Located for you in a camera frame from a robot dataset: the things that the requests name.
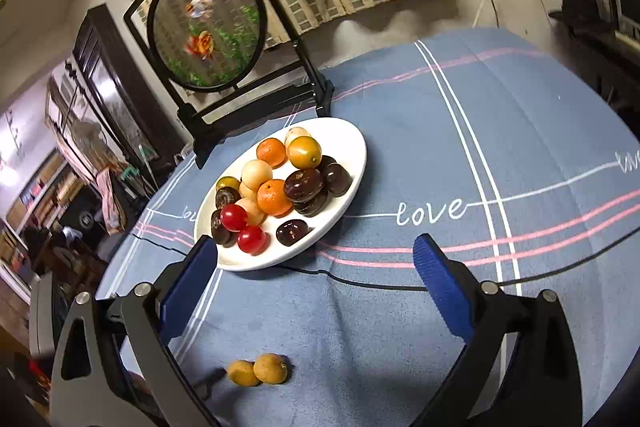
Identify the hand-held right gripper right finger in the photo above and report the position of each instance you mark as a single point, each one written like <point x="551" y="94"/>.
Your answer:
<point x="442" y="287"/>

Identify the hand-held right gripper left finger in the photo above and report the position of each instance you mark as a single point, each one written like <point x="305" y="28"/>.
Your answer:
<point x="187" y="287"/>

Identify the red tomato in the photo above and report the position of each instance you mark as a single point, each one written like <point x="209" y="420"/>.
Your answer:
<point x="234" y="217"/>
<point x="251" y="239"/>

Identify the yellow-green longan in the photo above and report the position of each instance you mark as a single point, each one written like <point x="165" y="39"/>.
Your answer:
<point x="270" y="368"/>
<point x="242" y="373"/>

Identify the cream peach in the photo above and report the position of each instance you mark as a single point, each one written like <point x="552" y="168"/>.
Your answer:
<point x="245" y="193"/>
<point x="254" y="209"/>

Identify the green-yellow tomato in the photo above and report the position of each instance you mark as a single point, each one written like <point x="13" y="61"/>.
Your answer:
<point x="227" y="183"/>

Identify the dark purple plum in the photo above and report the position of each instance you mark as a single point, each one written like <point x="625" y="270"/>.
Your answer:
<point x="291" y="232"/>
<point x="326" y="161"/>
<point x="336" y="179"/>

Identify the orange mandarin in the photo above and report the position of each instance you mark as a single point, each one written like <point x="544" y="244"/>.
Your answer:
<point x="274" y="197"/>
<point x="271" y="152"/>

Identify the white oval plate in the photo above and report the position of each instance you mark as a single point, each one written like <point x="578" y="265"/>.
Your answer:
<point x="350" y="147"/>

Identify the yellow-orange citrus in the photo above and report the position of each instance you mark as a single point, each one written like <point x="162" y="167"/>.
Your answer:
<point x="304" y="152"/>

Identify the pink cloth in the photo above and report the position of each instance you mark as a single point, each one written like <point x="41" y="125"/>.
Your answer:
<point x="112" y="202"/>

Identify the blue striped tablecloth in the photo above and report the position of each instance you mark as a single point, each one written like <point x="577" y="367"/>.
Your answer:
<point x="400" y="147"/>

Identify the wooden bookshelf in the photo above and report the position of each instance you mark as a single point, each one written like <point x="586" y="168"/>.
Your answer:
<point x="45" y="192"/>

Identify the round goldfish screen black stand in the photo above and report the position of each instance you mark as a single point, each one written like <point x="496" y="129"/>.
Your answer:
<point x="210" y="37"/>

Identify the dark computer desk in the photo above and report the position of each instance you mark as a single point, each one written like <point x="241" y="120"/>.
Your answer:
<point x="600" y="57"/>

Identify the black hat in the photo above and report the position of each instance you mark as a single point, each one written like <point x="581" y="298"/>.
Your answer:
<point x="580" y="9"/>

